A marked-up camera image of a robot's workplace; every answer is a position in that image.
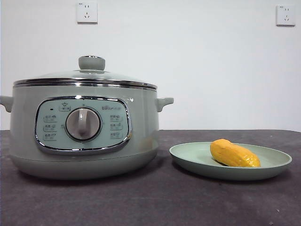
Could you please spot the glass lid with green knob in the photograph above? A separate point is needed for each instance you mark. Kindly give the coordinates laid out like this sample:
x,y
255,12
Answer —
x,y
91,63

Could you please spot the yellow corn cob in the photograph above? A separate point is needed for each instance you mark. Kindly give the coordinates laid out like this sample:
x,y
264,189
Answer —
x,y
234,154

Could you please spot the pale green electric steamer pot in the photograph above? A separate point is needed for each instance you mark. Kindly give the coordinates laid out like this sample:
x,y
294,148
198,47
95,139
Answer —
x,y
141,117

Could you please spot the pale green round plate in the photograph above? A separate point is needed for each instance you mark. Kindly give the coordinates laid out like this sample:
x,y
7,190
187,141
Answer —
x,y
188,155

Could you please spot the white wall socket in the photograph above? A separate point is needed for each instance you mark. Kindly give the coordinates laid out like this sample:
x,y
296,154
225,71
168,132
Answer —
x,y
286,15
87,13

